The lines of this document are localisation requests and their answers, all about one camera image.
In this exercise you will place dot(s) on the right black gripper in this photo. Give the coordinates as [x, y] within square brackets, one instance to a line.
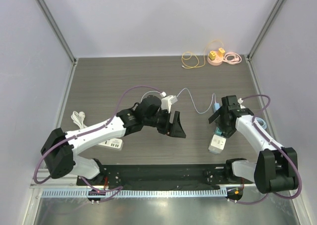
[223, 119]

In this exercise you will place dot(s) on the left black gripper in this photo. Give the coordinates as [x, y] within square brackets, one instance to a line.
[177, 130]

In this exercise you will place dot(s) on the blue USB charger plug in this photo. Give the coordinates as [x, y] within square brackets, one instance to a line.
[216, 106]

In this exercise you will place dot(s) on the light blue power strip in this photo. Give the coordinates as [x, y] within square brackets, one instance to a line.
[215, 151]

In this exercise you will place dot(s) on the white cube socket adapter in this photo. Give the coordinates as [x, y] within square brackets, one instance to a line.
[218, 142]

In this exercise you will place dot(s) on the white USB power strip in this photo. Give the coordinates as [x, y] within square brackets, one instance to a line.
[115, 144]

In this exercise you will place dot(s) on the teal plug adapter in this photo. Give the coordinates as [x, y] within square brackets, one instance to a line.
[218, 132]

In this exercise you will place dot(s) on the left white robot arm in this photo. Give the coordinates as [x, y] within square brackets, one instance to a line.
[61, 151]

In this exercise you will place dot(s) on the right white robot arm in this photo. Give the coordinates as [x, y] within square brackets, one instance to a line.
[276, 168]

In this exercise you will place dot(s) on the pink round power socket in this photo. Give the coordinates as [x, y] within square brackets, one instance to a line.
[215, 62]

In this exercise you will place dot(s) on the yellow charger plug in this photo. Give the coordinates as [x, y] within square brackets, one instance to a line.
[212, 55]

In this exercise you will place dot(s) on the orange charger plug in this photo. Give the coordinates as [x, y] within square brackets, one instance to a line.
[221, 52]

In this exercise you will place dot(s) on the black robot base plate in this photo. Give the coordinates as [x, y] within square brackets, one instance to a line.
[188, 178]

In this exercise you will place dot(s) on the white slotted cable duct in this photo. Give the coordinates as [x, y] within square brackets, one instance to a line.
[86, 193]

